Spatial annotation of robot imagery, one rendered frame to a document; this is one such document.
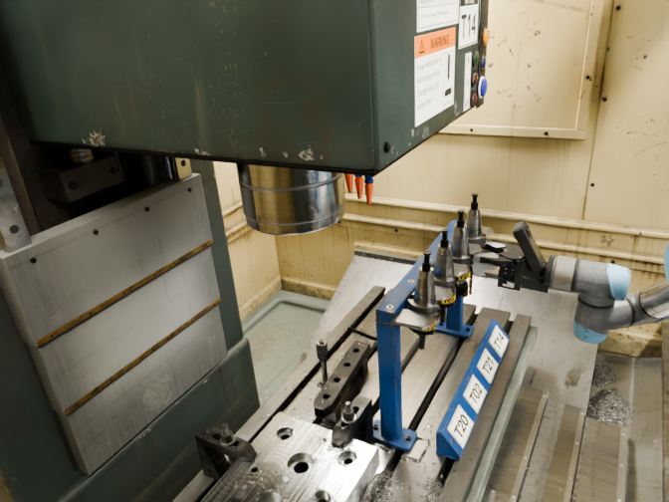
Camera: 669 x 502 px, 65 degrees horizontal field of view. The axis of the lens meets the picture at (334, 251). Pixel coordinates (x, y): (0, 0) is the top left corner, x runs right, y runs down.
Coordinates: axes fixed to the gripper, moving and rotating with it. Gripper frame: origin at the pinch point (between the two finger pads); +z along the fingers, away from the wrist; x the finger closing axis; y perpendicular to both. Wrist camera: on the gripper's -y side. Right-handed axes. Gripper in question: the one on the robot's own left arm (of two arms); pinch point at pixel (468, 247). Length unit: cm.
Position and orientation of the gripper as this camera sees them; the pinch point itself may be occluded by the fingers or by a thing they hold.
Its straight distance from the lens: 132.7
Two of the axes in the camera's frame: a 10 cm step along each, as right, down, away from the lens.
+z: -8.8, -1.8, 4.5
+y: 0.4, 9.0, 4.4
